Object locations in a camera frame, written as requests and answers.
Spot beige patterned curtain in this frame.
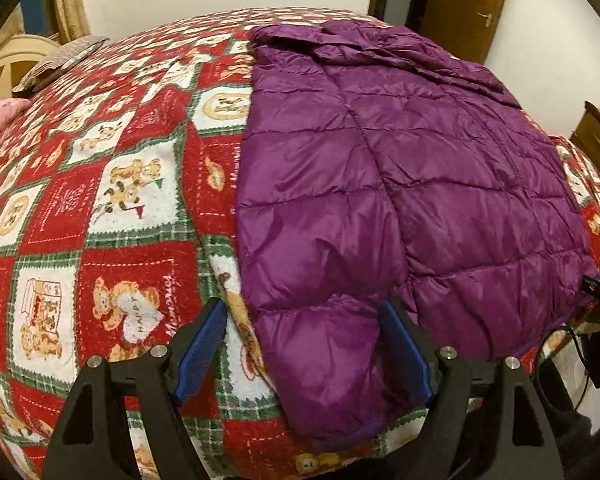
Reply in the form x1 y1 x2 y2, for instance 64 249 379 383
53 0 91 44

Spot window with blue pane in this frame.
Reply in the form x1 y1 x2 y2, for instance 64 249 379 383
20 0 58 38

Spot beige wooden headboard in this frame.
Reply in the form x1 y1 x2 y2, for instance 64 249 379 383
0 35 59 100

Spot brass door handle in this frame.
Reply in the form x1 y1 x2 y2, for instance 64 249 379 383
478 13 494 28

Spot striped pillow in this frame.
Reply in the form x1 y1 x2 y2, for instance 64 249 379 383
12 35 109 96

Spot purple hooded down jacket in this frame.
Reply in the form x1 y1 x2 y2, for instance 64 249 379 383
236 21 597 451

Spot red patchwork bear quilt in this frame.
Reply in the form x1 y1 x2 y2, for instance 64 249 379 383
0 8 600 479

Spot brown wooden door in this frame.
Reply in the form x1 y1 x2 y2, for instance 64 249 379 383
419 0 505 64

